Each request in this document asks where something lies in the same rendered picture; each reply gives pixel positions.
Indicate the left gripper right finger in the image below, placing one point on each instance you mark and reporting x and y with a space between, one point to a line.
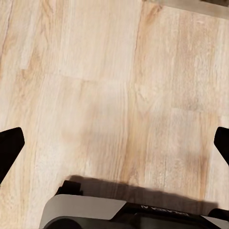
221 141

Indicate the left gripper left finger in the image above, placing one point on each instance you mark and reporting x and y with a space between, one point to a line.
11 143

